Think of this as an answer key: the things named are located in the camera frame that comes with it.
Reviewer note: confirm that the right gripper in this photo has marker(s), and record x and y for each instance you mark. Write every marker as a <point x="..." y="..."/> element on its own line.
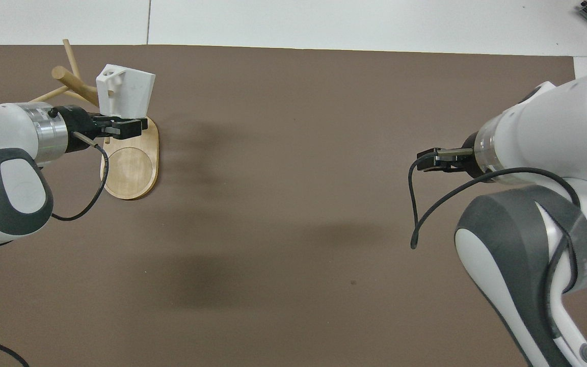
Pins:
<point x="464" y="162"/>

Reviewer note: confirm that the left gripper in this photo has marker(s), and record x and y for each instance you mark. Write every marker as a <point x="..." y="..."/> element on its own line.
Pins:
<point x="75" y="122"/>

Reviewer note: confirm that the white cup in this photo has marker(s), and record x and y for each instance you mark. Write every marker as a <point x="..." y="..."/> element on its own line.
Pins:
<point x="128" y="92"/>

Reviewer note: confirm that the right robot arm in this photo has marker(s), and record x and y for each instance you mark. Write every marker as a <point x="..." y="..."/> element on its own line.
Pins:
<point x="543" y="127"/>

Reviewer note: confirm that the wooden cup rack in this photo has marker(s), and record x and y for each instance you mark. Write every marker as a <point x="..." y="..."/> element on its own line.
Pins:
<point x="133" y="163"/>

